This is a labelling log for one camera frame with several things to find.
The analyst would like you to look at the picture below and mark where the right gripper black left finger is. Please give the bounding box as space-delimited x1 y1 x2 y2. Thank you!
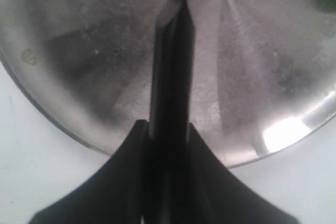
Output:
30 120 148 223

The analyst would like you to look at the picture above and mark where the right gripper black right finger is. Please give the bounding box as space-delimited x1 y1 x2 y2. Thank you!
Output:
170 124 299 223

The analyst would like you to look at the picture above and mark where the black handled knife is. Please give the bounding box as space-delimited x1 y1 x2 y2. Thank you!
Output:
148 0 197 156

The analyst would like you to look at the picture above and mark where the round steel plate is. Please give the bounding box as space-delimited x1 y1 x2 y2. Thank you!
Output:
1 0 335 167

